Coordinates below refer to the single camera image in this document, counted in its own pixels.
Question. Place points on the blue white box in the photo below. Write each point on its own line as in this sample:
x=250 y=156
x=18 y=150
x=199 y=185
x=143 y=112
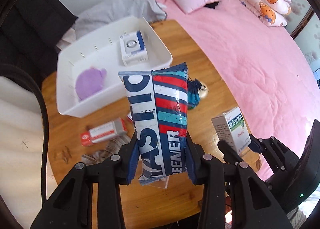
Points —
x=132 y=47

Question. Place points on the knit sleeve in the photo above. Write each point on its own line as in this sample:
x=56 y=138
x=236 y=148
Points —
x=297 y=218

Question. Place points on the clear plastic piece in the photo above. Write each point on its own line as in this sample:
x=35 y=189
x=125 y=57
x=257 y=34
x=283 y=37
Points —
x=161 y=183

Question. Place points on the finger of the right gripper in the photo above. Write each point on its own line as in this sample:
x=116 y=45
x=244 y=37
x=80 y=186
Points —
x=229 y=155
x=255 y=144

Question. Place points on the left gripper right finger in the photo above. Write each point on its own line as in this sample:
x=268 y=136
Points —
x=206 y=170

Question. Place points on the white storage bin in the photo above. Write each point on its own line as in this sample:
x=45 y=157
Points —
x=100 y=49

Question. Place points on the red white medicine box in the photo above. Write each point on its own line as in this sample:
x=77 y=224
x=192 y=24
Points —
x=129 y=117

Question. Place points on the blue floral drawstring pouch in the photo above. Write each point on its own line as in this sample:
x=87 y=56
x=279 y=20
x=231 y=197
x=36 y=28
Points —
x=196 y=92

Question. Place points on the folded cartoon quilt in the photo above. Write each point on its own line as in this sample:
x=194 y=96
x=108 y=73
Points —
x=270 y=12

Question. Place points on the black garment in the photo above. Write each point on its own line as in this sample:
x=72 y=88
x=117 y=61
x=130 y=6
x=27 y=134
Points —
x=30 y=33

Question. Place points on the plaid fabric bow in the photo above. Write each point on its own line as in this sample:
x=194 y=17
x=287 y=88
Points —
x=112 y=147

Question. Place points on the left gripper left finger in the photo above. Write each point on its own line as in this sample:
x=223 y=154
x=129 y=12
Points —
x=117 y=170

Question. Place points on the red grey medicine box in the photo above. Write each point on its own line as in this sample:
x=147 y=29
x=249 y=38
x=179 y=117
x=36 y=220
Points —
x=104 y=132

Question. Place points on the striped tissue pack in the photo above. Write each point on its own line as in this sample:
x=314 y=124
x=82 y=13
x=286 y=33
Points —
x=159 y=107

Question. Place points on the purple plush pad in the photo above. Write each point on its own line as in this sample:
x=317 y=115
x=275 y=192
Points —
x=89 y=82

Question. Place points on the grey clothing pile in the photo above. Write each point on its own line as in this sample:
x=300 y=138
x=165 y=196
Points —
x=109 y=11

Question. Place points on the pink bedspread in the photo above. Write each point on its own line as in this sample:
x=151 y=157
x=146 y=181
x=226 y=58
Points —
x=263 y=67

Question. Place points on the green white medicine box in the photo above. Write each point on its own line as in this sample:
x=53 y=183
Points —
x=231 y=127

